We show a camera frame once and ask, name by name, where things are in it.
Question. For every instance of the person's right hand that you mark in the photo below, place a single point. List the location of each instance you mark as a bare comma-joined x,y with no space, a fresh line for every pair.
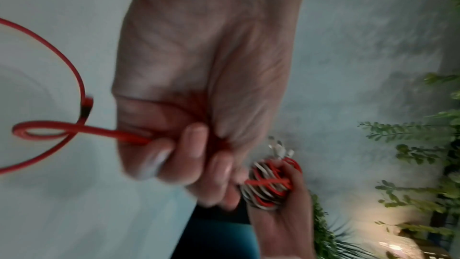
284,229

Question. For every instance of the person's left hand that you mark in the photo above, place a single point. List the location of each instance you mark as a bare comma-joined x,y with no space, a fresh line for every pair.
208,53

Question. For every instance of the green artificial plant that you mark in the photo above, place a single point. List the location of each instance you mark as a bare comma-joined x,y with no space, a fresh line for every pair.
413,132

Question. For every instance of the white table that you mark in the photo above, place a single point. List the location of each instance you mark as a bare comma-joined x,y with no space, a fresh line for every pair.
54,209

